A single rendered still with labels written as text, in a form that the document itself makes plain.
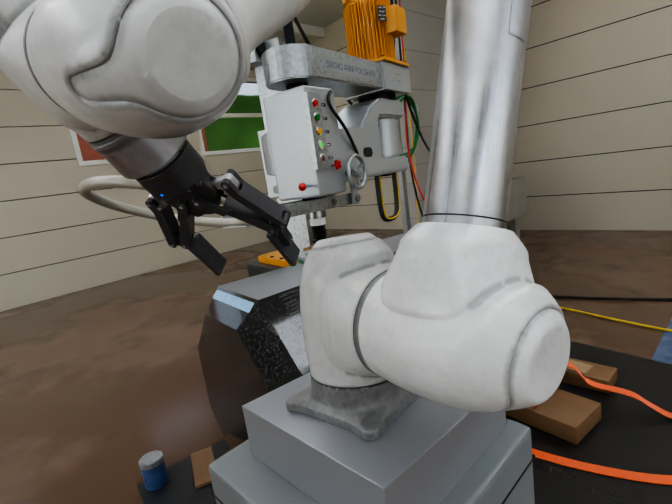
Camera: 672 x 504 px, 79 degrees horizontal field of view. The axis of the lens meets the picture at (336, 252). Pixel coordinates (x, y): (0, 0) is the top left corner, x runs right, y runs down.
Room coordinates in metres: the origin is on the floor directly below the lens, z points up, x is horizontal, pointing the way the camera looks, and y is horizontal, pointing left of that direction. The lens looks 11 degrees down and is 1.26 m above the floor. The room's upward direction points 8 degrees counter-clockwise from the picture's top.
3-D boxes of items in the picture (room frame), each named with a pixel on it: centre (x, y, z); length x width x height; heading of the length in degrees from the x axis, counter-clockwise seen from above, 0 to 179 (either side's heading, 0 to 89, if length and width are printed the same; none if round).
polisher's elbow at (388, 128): (2.28, -0.33, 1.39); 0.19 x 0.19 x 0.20
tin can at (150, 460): (1.63, 0.94, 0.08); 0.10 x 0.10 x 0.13
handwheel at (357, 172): (1.78, -0.11, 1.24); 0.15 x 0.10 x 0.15; 144
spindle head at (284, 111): (1.82, 0.01, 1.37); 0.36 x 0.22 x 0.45; 144
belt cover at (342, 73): (2.03, -0.15, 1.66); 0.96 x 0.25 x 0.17; 144
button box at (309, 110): (1.63, 0.01, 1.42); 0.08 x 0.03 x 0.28; 144
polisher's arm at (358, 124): (2.06, -0.18, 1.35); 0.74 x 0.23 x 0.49; 144
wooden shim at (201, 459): (1.69, 0.74, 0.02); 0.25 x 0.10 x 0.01; 23
